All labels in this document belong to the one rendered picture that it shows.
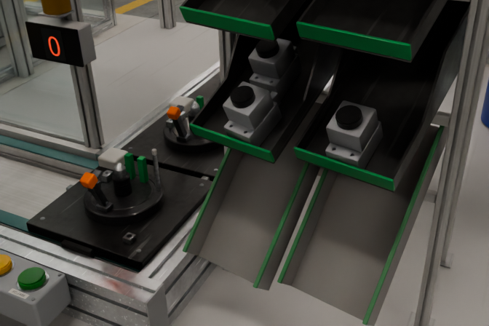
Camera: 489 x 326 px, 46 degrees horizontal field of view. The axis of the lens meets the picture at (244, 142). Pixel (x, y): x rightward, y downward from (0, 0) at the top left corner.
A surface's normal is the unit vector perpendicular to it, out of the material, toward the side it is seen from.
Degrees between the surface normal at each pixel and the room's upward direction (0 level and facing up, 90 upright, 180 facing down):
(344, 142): 115
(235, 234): 45
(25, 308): 90
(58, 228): 0
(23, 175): 0
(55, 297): 90
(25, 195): 0
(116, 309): 90
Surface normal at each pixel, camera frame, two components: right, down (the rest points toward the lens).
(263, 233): -0.44, -0.31
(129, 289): -0.03, -0.86
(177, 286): 0.90, 0.21
